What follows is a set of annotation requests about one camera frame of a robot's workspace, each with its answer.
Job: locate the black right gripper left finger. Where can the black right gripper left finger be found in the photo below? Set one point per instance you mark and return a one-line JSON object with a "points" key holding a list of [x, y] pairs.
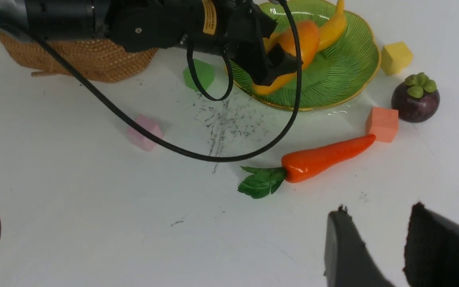
{"points": [[346, 258]]}

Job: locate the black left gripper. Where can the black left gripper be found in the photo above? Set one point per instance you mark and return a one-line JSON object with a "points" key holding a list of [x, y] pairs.
{"points": [[210, 26]]}

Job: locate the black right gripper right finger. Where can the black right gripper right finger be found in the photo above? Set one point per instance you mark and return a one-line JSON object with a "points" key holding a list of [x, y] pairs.
{"points": [[431, 253]]}

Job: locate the yellow plastic banana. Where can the yellow plastic banana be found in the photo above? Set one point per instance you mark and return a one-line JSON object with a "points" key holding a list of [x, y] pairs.
{"points": [[314, 33]]}

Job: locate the orange plastic carrot with leaves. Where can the orange plastic carrot with leaves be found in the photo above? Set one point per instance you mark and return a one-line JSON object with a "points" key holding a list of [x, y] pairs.
{"points": [[301, 165]]}

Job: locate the dark purple plastic mangosteen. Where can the dark purple plastic mangosteen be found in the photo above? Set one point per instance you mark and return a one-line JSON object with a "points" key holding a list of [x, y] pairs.
{"points": [[416, 99]]}

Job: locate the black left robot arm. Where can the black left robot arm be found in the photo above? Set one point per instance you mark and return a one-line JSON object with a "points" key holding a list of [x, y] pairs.
{"points": [[68, 20]]}

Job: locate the green foam cube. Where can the green foam cube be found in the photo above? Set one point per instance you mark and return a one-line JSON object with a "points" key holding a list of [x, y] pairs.
{"points": [[205, 74]]}

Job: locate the green glass leaf plate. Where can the green glass leaf plate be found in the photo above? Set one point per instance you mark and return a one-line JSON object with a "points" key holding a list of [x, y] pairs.
{"points": [[337, 74]]}

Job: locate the yellow foam cube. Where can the yellow foam cube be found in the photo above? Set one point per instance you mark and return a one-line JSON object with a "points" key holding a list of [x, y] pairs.
{"points": [[395, 57]]}

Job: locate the orange foam cube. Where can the orange foam cube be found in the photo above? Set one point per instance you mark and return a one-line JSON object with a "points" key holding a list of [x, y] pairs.
{"points": [[383, 123]]}

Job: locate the woven wicker basket green lining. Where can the woven wicker basket green lining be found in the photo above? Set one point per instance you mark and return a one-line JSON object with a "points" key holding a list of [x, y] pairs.
{"points": [[97, 60]]}

